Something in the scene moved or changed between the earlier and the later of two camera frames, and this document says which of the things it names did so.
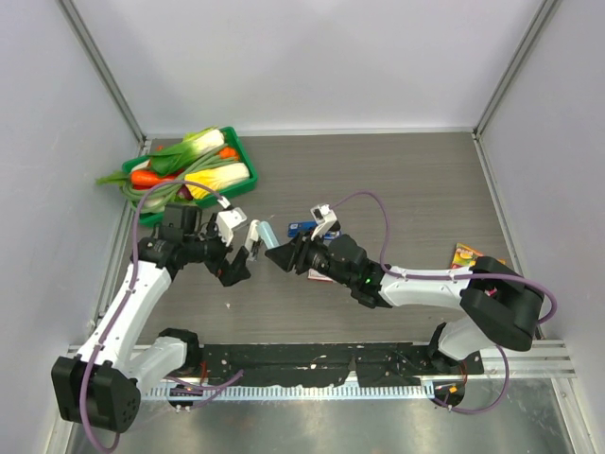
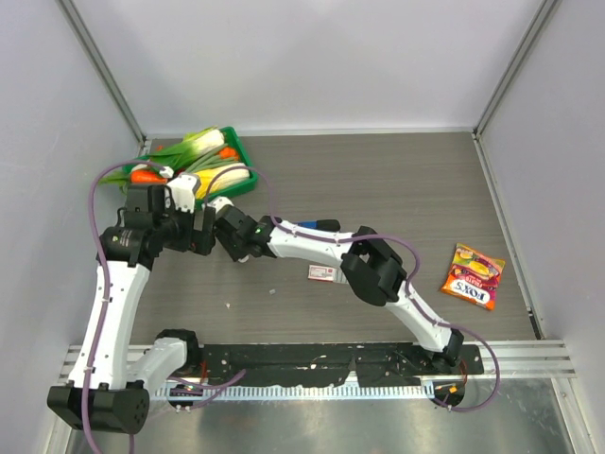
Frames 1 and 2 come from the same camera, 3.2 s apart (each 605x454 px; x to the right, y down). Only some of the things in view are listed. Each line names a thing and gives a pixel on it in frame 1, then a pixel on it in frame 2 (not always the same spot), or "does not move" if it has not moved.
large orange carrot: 146,178 does not move
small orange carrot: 229,153 does not move
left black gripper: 237,270 -> 194,240
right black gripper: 297,248 -> 235,254
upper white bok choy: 198,143 does not move
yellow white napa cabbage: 217,179 does not move
